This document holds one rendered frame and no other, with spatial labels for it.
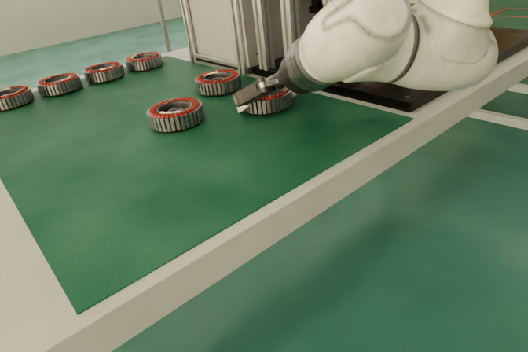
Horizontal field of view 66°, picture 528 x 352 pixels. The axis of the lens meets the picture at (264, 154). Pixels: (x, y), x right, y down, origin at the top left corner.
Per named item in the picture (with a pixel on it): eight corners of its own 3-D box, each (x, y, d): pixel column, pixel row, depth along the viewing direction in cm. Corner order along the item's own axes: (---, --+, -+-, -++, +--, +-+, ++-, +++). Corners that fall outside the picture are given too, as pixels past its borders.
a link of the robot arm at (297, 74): (289, 31, 60) (274, 46, 65) (308, 89, 60) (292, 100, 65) (339, 20, 63) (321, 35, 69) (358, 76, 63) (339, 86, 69)
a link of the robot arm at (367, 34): (293, 85, 59) (370, 94, 63) (350, 45, 44) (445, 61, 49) (293, 14, 60) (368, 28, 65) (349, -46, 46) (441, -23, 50)
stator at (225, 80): (251, 87, 99) (249, 72, 97) (211, 100, 93) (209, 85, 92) (225, 79, 107) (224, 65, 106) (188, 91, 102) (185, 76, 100)
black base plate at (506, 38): (541, 38, 111) (543, 30, 110) (410, 112, 76) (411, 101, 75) (392, 27, 144) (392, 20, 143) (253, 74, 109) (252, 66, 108)
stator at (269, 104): (302, 106, 84) (301, 89, 83) (254, 120, 80) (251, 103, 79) (276, 93, 93) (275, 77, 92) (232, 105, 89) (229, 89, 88)
